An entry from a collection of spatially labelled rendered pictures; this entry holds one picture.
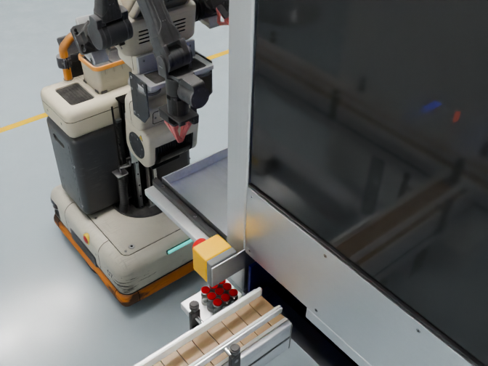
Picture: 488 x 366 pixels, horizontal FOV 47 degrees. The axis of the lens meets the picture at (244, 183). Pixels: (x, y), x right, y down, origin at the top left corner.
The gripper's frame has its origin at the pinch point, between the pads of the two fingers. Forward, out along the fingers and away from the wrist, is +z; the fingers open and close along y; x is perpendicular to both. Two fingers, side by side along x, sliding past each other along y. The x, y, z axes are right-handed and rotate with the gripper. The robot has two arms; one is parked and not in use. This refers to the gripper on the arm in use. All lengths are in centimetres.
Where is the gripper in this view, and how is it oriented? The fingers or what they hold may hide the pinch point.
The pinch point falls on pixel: (180, 139)
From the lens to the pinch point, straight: 157.5
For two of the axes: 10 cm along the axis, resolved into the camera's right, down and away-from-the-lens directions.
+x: 7.7, -3.8, 5.1
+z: -0.2, 7.9, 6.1
